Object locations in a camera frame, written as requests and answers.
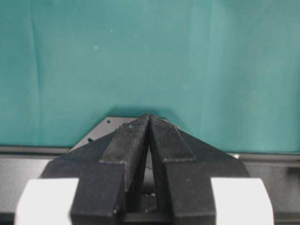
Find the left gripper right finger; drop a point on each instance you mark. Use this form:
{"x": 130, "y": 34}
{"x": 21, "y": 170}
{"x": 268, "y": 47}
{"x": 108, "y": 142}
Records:
{"x": 183, "y": 166}

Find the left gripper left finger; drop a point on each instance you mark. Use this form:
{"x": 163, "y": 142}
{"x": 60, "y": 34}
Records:
{"x": 110, "y": 170}

